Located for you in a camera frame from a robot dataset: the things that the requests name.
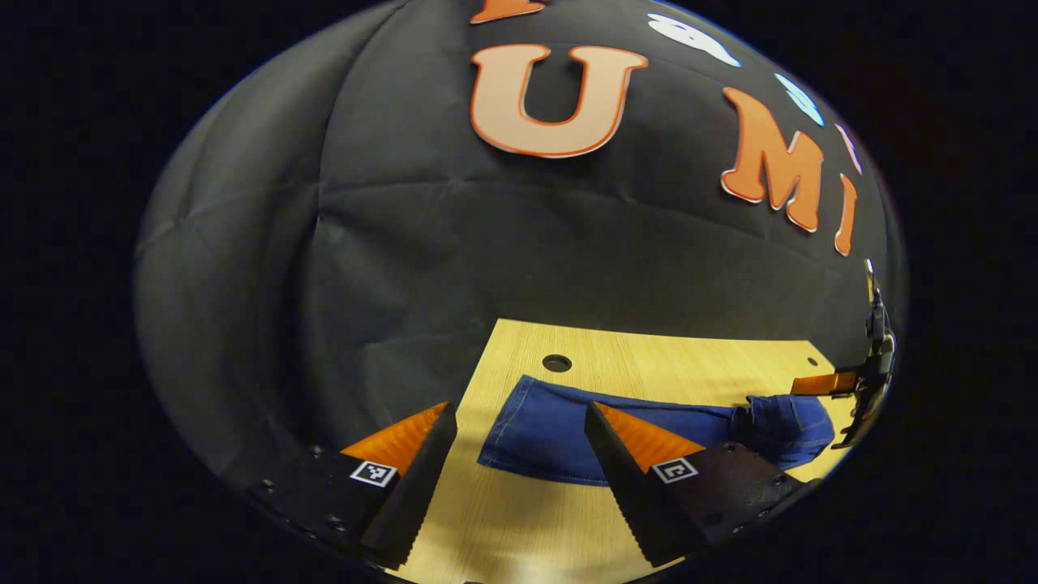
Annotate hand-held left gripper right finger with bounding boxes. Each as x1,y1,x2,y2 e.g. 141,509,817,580
584,400,812,569

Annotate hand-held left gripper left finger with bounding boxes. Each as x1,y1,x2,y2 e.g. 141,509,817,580
243,401,459,571

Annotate blue jeans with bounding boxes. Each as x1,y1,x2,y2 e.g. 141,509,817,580
477,374,836,487

